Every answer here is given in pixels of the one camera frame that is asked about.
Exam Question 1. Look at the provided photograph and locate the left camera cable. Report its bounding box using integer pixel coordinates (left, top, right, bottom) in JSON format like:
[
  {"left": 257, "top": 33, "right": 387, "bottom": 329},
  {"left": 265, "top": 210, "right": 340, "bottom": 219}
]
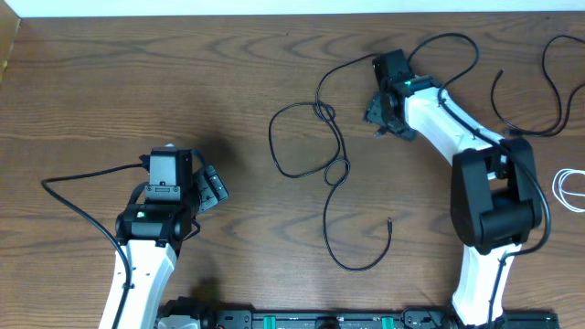
[{"left": 40, "top": 163, "right": 147, "bottom": 329}]

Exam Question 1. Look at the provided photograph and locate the black USB cable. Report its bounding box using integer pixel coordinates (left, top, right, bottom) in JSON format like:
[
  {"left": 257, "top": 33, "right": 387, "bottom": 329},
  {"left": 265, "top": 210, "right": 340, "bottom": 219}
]
[
  {"left": 490, "top": 34, "right": 585, "bottom": 138},
  {"left": 267, "top": 52, "right": 394, "bottom": 273}
]

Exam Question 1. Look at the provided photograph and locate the white USB cable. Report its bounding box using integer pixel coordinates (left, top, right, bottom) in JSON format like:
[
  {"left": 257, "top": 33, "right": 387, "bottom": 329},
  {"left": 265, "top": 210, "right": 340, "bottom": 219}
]
[{"left": 551, "top": 167, "right": 585, "bottom": 214}]

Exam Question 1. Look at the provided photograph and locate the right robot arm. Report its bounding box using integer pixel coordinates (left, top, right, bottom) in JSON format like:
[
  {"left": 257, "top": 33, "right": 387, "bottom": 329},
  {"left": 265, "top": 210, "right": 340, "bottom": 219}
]
[{"left": 365, "top": 49, "right": 542, "bottom": 328}]

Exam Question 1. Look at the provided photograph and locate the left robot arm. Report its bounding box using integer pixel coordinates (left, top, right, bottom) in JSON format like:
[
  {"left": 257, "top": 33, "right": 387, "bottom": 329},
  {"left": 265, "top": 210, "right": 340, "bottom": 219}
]
[{"left": 100, "top": 144, "right": 229, "bottom": 328}]

